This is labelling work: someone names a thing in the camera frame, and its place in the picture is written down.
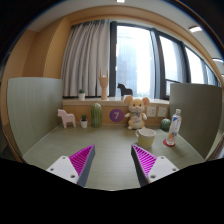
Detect black wooden horse figure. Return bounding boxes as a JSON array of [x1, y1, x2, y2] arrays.
[[116, 83, 134, 98]]

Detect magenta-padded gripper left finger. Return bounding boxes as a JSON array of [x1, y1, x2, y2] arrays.
[[45, 144, 97, 188]]

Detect round green cactus figure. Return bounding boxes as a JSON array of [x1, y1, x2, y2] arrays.
[[160, 118, 172, 132]]

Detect wooden hand model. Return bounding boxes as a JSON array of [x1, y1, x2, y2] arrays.
[[97, 69, 110, 101]]

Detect white wall socket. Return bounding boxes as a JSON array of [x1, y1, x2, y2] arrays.
[[146, 106, 157, 118], [157, 106, 168, 118]]

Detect small plant in white pot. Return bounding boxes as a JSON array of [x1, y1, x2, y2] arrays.
[[80, 114, 89, 129], [77, 88, 86, 102]]

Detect grey-green left desk partition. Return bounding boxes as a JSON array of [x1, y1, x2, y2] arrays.
[[6, 77, 64, 157]]

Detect grey-green desk partition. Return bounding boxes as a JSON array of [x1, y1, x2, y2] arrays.
[[6, 77, 64, 157], [168, 82, 224, 148]]

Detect beige mouse plush toy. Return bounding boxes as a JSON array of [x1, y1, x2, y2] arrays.
[[123, 95, 151, 131]]

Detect ceiling lights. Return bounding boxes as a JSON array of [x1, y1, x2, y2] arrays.
[[116, 0, 224, 64]]

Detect dark-framed window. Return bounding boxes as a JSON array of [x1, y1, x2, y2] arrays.
[[109, 21, 221, 100]]

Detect grey curtain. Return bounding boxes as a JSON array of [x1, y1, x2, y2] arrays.
[[60, 19, 112, 99]]

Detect flat round red coaster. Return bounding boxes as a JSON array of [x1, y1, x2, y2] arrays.
[[162, 138, 177, 148]]

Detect white and yellow mug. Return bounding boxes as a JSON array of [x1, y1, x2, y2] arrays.
[[135, 127, 157, 150]]

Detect grey-green right desk partition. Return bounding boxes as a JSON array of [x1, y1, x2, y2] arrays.
[[168, 82, 224, 148]]

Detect tall green cactus figure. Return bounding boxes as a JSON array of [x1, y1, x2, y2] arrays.
[[90, 102, 104, 129]]

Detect round purple number sign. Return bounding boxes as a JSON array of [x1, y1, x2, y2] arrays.
[[109, 108, 125, 123]]

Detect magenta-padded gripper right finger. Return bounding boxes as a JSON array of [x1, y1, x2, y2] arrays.
[[130, 144, 180, 188]]

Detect clear plastic drink bottle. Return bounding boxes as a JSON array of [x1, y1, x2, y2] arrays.
[[166, 108, 183, 147]]

